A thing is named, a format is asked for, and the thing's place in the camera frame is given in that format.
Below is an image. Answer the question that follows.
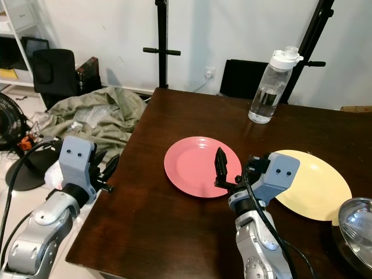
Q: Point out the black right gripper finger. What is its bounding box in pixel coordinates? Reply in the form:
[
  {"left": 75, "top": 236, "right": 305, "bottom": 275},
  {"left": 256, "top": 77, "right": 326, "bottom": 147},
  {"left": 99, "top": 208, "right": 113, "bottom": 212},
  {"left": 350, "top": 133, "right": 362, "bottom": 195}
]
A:
[
  {"left": 246, "top": 154, "right": 267, "bottom": 181},
  {"left": 215, "top": 147, "right": 233, "bottom": 188}
]

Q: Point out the silver grey round bowl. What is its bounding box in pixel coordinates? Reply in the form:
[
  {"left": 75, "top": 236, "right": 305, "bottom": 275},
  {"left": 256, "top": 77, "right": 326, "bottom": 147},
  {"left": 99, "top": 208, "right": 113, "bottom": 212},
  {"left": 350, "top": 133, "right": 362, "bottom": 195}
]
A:
[{"left": 332, "top": 198, "right": 372, "bottom": 275}]

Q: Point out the pink round plate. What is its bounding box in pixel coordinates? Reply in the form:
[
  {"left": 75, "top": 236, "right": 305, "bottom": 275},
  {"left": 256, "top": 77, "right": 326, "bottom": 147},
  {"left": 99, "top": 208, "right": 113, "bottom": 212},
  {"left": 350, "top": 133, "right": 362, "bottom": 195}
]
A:
[{"left": 163, "top": 137, "right": 242, "bottom": 199}]

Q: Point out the clear crumpled plastic bag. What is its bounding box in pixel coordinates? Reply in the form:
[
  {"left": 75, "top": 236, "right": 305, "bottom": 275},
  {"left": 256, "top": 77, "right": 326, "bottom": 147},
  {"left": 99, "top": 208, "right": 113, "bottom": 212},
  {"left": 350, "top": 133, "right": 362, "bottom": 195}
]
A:
[{"left": 44, "top": 160, "right": 70, "bottom": 189}]

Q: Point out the olive green crumpled cloth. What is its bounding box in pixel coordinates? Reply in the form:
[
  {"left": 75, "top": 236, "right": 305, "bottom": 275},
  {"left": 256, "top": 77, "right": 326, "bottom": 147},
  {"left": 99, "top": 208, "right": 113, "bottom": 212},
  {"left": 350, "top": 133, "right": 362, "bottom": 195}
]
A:
[{"left": 44, "top": 87, "right": 147, "bottom": 153}]

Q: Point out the yellow round plate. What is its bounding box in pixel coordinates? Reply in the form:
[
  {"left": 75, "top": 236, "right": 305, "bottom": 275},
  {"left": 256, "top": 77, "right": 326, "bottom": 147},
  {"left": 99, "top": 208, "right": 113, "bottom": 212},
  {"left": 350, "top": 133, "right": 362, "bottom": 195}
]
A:
[{"left": 270, "top": 149, "right": 352, "bottom": 226}]

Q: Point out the clear white-capped water bottle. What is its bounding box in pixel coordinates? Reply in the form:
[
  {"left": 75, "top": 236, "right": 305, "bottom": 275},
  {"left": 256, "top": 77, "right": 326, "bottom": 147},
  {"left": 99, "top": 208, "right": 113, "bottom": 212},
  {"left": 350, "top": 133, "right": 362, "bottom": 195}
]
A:
[{"left": 248, "top": 46, "right": 304, "bottom": 124}]

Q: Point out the orange small device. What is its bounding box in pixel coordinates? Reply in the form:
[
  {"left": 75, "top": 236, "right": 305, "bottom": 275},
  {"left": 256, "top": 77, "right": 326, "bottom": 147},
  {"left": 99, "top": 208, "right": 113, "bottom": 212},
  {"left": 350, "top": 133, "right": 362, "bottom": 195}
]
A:
[{"left": 19, "top": 137, "right": 35, "bottom": 151}]

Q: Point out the black flat bag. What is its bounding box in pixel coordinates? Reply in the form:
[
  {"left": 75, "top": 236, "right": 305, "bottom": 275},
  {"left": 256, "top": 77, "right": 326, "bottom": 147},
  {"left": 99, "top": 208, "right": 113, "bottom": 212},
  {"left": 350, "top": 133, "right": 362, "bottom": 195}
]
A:
[{"left": 219, "top": 59, "right": 271, "bottom": 99}]

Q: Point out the black and red case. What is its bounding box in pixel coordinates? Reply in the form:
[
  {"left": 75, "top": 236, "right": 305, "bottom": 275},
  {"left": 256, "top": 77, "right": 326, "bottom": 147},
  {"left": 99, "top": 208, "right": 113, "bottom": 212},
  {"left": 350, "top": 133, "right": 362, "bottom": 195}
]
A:
[{"left": 76, "top": 56, "right": 101, "bottom": 91}]

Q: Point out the black floor fan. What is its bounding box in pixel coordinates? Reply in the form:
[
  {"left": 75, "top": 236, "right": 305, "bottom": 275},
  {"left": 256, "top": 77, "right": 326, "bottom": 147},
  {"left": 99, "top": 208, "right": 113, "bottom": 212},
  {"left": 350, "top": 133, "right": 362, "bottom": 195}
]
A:
[{"left": 0, "top": 93, "right": 56, "bottom": 191}]

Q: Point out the black office chair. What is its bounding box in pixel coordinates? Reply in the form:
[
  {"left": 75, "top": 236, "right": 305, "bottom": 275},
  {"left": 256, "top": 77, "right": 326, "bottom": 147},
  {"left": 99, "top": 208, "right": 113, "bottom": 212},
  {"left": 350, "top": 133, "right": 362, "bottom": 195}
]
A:
[{"left": 33, "top": 49, "right": 77, "bottom": 108}]

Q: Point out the yellow flat box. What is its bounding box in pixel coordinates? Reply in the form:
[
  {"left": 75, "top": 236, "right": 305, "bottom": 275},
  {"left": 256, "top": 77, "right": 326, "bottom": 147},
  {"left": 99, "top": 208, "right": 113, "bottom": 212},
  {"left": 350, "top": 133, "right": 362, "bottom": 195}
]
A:
[{"left": 0, "top": 69, "right": 19, "bottom": 80}]

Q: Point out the black flat screen panel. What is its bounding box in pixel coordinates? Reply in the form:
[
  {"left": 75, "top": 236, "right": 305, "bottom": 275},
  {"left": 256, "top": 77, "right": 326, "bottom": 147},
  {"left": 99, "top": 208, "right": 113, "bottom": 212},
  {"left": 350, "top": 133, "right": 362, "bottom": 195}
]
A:
[{"left": 22, "top": 37, "right": 50, "bottom": 59}]

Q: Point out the black slanted stand pole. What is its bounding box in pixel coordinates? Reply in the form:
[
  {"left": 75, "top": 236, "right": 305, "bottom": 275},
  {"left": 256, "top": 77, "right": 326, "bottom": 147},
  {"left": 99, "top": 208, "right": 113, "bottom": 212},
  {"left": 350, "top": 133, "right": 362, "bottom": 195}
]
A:
[{"left": 285, "top": 0, "right": 335, "bottom": 105}]

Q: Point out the white shelf rack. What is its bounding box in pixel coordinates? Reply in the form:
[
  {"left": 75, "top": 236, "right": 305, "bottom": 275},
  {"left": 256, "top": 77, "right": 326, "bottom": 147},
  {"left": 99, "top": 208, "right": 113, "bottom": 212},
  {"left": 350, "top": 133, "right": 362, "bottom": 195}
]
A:
[{"left": 0, "top": 0, "right": 37, "bottom": 88}]

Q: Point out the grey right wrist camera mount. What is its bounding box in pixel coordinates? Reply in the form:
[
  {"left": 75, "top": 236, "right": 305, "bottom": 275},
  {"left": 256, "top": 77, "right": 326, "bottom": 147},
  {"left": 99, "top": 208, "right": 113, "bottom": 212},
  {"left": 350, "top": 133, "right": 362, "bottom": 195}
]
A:
[{"left": 259, "top": 152, "right": 301, "bottom": 204}]

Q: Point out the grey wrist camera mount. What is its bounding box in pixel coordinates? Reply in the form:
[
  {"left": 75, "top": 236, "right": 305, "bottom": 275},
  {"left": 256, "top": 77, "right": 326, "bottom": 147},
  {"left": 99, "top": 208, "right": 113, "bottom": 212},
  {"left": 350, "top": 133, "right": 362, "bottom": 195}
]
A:
[
  {"left": 59, "top": 136, "right": 97, "bottom": 190},
  {"left": 259, "top": 152, "right": 301, "bottom": 204}
]

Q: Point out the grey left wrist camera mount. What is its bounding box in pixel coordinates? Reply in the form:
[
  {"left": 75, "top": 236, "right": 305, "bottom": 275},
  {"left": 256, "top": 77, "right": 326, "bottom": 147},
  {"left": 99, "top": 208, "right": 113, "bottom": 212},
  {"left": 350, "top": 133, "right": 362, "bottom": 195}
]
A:
[{"left": 59, "top": 136, "right": 97, "bottom": 190}]

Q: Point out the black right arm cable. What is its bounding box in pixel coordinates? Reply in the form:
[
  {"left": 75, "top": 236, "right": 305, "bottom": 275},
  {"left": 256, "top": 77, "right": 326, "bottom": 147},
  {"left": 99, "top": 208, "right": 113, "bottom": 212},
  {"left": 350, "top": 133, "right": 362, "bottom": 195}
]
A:
[{"left": 244, "top": 174, "right": 317, "bottom": 279}]

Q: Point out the black upright stand with handle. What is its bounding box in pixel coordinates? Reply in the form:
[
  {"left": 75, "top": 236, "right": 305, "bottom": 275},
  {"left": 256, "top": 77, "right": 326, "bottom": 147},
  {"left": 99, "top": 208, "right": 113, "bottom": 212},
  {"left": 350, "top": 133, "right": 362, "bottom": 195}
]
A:
[{"left": 143, "top": 0, "right": 181, "bottom": 89}]

